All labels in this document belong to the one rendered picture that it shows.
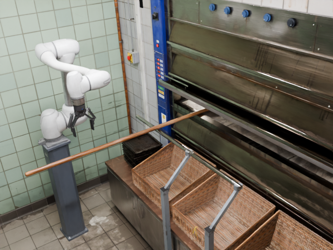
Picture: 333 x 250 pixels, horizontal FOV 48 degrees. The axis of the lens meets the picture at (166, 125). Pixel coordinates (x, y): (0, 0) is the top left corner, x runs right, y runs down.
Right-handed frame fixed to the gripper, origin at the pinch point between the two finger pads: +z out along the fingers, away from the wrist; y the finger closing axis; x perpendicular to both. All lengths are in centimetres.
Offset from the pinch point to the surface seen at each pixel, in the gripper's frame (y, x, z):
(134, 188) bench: -42, -13, 76
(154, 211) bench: -36, 21, 77
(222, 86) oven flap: -88, 44, -17
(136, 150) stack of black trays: -62, -35, 56
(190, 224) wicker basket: -37, 61, 65
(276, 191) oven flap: -80, 98, 40
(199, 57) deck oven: -92, 18, -32
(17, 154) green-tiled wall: 15, -123, 63
